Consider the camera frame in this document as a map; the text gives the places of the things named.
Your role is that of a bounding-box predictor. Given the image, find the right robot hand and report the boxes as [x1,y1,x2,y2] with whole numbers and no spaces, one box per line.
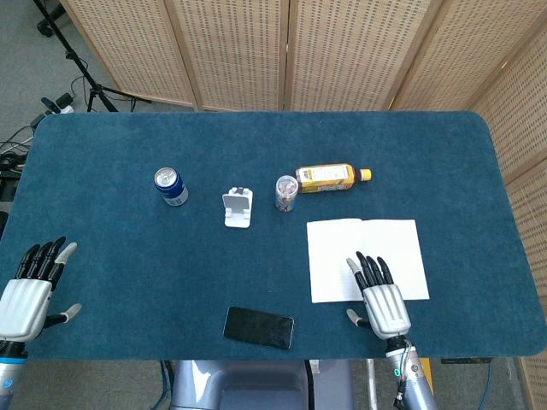
[345,251,413,341]

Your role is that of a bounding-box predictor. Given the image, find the black smartphone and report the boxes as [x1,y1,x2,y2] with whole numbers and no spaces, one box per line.
[222,305,296,351]

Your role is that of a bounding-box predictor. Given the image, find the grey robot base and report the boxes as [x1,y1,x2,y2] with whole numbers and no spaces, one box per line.
[170,359,356,410]

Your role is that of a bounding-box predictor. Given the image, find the blue soda can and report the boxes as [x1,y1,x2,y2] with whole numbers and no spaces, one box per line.
[154,167,189,208]

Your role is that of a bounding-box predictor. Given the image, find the blue table mat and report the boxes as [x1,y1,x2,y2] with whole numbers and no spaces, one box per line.
[0,110,543,360]

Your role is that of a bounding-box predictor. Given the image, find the black tripod stand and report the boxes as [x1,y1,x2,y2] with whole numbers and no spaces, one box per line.
[32,0,151,114]

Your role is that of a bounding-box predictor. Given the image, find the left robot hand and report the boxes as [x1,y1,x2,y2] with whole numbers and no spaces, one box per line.
[0,237,83,343]

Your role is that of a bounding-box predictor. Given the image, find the yellow-capped tea bottle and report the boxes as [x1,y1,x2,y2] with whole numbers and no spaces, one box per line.
[294,162,373,195]

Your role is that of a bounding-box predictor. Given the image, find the woven folding screen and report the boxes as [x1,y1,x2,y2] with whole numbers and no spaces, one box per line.
[59,0,547,410]

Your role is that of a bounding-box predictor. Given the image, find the black floor cables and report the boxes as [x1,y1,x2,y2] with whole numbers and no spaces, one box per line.
[0,114,46,202]

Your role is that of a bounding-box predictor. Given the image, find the clear snack jar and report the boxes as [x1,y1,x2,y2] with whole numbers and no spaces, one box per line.
[274,174,300,214]

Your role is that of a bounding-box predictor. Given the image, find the white phone stand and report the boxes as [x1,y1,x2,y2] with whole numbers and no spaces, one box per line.
[221,186,254,229]

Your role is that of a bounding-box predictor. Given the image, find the white power strip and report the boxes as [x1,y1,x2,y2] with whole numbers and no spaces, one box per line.
[40,93,76,114]

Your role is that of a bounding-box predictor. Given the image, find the white notebook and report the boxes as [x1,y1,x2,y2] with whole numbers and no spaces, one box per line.
[306,218,431,304]

